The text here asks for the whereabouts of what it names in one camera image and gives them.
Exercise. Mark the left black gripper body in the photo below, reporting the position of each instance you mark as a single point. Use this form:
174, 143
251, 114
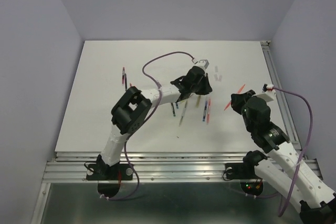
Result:
193, 88

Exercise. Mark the light red pen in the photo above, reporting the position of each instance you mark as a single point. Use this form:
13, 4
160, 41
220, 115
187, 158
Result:
208, 111

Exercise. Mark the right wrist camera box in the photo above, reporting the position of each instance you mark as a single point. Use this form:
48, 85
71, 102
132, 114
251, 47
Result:
268, 93

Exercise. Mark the aluminium right side rail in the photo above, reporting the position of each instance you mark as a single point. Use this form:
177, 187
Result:
281, 97

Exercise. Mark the magenta pen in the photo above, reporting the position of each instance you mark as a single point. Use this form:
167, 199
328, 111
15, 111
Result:
123, 75

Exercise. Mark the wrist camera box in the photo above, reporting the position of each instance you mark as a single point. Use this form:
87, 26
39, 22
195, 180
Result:
203, 63
268, 93

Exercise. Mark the dark green pen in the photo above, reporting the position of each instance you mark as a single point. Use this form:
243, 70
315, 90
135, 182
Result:
173, 109

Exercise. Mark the purple pen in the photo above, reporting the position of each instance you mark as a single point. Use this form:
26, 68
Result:
125, 82

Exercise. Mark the aluminium front rail frame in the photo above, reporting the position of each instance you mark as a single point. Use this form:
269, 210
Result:
169, 167

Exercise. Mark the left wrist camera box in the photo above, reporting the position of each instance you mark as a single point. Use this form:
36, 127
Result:
203, 63

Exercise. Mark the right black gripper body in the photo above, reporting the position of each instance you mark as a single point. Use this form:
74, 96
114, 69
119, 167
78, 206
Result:
250, 127

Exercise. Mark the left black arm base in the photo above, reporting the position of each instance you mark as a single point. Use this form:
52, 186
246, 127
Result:
110, 178

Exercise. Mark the dark blue pen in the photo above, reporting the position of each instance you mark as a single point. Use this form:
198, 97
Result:
205, 109

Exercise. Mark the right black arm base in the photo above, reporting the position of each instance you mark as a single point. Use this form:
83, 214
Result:
244, 172

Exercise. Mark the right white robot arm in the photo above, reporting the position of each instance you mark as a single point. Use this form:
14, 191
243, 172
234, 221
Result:
279, 164

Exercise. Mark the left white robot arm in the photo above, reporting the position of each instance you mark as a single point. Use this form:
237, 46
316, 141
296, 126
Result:
130, 112

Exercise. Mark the green white pen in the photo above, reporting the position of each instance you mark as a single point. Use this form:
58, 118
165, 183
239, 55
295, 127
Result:
183, 112

